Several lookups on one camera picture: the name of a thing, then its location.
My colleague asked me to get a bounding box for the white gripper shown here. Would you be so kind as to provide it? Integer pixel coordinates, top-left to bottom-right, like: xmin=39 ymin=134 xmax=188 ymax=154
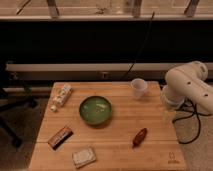
xmin=161 ymin=85 xmax=185 ymax=109

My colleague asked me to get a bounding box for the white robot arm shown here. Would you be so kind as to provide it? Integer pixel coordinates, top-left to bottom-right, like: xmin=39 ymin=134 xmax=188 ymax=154
xmin=161 ymin=61 xmax=213 ymax=114

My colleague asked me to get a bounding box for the green ceramic bowl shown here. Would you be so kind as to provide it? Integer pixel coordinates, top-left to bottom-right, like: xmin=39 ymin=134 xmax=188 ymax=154
xmin=79 ymin=96 xmax=112 ymax=126

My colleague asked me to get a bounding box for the white plastic cup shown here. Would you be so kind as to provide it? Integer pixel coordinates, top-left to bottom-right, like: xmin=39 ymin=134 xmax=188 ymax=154
xmin=130 ymin=78 xmax=148 ymax=99

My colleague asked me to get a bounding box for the white tube package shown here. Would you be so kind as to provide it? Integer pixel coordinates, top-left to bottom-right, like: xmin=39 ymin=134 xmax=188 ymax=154
xmin=50 ymin=84 xmax=72 ymax=112

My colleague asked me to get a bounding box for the brown chocolate bar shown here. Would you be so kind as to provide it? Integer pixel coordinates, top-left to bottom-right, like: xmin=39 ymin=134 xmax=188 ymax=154
xmin=48 ymin=126 xmax=73 ymax=150

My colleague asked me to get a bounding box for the black office chair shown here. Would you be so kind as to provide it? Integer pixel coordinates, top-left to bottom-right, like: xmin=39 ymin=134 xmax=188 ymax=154
xmin=0 ymin=59 xmax=38 ymax=149

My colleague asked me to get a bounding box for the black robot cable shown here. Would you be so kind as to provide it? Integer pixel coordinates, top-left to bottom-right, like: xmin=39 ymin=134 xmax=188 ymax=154
xmin=171 ymin=99 xmax=212 ymax=145

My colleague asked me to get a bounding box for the black pole cable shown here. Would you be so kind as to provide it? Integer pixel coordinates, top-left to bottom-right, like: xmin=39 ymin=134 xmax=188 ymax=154
xmin=121 ymin=11 xmax=156 ymax=81

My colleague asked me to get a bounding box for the white window sill rail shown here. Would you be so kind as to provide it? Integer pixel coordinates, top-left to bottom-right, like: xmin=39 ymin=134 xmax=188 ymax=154
xmin=5 ymin=62 xmax=213 ymax=82

